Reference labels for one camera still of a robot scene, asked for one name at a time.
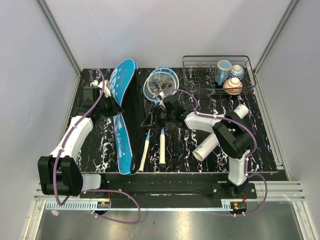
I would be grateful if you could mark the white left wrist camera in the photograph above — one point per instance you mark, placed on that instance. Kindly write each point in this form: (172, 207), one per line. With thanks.
(104, 85)

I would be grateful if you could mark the black wire dish basket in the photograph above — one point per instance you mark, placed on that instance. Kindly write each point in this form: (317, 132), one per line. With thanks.
(198, 73)

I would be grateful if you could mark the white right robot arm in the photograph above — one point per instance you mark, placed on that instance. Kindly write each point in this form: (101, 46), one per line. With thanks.
(178, 115)

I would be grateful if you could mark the red white patterned bowl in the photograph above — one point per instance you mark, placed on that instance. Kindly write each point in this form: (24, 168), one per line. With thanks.
(233, 86)

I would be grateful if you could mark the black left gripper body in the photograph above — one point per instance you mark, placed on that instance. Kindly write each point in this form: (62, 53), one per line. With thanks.
(105, 106)

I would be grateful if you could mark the aluminium frame post left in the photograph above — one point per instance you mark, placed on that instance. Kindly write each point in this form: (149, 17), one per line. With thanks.
(44, 7)

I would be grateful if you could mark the aluminium frame post right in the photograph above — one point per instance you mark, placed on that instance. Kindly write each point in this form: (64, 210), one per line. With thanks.
(277, 32)

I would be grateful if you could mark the blue sport racket bag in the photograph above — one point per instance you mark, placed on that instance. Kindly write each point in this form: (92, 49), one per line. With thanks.
(129, 135)

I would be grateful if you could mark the aluminium frame post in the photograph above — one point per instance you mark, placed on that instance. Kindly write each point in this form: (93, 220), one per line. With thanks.
(277, 32)
(44, 7)

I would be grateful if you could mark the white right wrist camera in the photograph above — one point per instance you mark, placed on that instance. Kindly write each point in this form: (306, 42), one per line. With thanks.
(161, 96)

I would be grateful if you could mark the blue ceramic mug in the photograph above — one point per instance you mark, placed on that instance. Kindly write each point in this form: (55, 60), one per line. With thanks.
(222, 71)

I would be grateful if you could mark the blue white patterned bowl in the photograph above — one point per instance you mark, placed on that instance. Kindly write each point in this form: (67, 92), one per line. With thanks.
(237, 71)

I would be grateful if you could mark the white shuttlecock tube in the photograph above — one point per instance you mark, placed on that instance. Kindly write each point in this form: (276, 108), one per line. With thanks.
(225, 131)

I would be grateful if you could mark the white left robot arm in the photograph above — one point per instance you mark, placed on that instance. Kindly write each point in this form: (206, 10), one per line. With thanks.
(58, 172)

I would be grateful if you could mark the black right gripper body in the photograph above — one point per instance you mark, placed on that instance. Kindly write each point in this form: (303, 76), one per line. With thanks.
(160, 116)

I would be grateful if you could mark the blue badminton racket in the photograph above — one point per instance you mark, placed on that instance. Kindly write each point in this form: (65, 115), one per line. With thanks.
(162, 140)
(162, 79)

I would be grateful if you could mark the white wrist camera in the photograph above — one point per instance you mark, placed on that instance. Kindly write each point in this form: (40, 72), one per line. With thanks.
(104, 85)
(161, 96)

